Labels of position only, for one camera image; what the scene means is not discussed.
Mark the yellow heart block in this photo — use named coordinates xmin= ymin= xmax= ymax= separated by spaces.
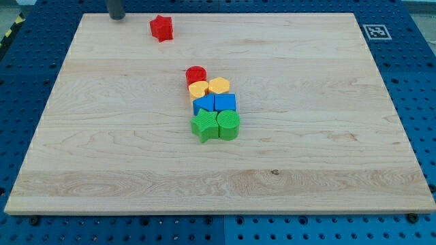
xmin=188 ymin=81 xmax=209 ymax=102

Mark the green star block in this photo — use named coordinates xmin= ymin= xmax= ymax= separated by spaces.
xmin=191 ymin=109 xmax=219 ymax=143

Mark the white fiducial marker tag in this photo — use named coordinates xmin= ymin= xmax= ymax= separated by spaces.
xmin=363 ymin=24 xmax=392 ymax=40

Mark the light wooden board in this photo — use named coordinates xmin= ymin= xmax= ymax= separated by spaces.
xmin=5 ymin=13 xmax=435 ymax=215

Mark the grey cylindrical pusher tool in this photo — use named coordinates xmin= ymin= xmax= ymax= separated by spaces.
xmin=105 ymin=0 xmax=125 ymax=20

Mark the yellow hexagon block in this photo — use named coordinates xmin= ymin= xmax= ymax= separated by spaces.
xmin=208 ymin=77 xmax=230 ymax=94

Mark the red cylinder block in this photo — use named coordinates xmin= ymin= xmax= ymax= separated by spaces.
xmin=185 ymin=66 xmax=207 ymax=86

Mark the blue triangle block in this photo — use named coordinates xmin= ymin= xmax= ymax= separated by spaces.
xmin=193 ymin=94 xmax=215 ymax=116

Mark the green cylinder block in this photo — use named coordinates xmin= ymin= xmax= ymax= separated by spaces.
xmin=217 ymin=110 xmax=240 ymax=141

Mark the blue cube block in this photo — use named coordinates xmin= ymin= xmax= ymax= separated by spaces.
xmin=215 ymin=94 xmax=236 ymax=112

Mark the black bolt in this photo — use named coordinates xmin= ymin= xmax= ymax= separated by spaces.
xmin=406 ymin=213 xmax=420 ymax=224
xmin=29 ymin=216 xmax=40 ymax=226

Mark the black bolt front left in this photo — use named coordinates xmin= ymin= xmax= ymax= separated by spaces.
xmin=29 ymin=216 xmax=40 ymax=226

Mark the black bolt front right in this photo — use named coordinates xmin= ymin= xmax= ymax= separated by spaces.
xmin=406 ymin=213 xmax=420 ymax=224

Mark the red star block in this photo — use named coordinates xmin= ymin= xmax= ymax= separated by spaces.
xmin=149 ymin=15 xmax=173 ymax=42

